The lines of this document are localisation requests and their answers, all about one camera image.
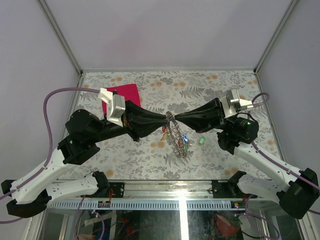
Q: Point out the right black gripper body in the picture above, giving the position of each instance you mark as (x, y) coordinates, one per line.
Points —
(226, 123)

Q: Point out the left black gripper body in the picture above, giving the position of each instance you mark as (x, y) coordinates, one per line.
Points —
(110, 131)

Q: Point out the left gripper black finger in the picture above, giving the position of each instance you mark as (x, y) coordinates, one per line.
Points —
(144, 129)
(137, 115)

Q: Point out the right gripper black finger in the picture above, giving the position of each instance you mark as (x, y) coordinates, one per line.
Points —
(211, 111)
(194, 124)

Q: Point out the blue tag key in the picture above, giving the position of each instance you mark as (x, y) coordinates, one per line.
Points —
(164, 128)
(185, 139)

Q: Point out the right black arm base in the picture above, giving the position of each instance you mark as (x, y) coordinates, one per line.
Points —
(227, 189)

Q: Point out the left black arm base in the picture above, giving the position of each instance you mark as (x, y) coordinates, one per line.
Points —
(115, 190)

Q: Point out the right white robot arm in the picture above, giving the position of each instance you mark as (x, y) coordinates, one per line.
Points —
(295, 190)

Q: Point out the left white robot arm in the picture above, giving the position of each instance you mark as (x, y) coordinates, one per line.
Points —
(33, 193)

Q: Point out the red cloth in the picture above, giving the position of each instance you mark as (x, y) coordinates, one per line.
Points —
(129, 91)

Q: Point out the floral table mat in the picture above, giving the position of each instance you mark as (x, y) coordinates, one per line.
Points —
(152, 158)

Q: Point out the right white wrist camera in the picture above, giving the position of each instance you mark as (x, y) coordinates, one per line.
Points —
(233, 104)

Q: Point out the aluminium front rail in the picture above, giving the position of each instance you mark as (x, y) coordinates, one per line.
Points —
(156, 195)

